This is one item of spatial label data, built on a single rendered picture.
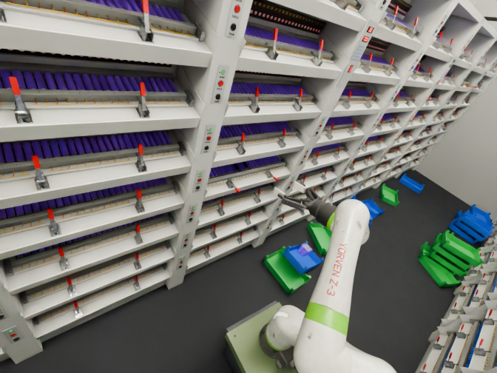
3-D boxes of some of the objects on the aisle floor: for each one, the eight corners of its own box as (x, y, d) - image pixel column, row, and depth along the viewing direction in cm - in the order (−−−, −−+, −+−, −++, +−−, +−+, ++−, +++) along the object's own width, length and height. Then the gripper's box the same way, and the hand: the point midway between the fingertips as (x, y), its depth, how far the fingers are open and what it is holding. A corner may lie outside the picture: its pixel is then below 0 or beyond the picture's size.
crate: (307, 283, 187) (311, 277, 182) (288, 295, 174) (293, 290, 169) (280, 251, 202) (284, 246, 197) (262, 261, 189) (265, 255, 184)
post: (182, 283, 159) (299, -190, 50) (168, 289, 154) (265, -228, 44) (168, 257, 169) (242, -180, 60) (155, 263, 164) (208, -210, 54)
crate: (300, 247, 212) (306, 240, 209) (318, 266, 202) (324, 259, 199) (282, 253, 189) (288, 246, 186) (300, 274, 179) (307, 267, 176)
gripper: (300, 227, 97) (262, 200, 110) (335, 210, 113) (299, 187, 126) (305, 212, 94) (266, 185, 107) (341, 196, 109) (302, 174, 122)
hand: (285, 187), depth 116 cm, fingers open, 13 cm apart
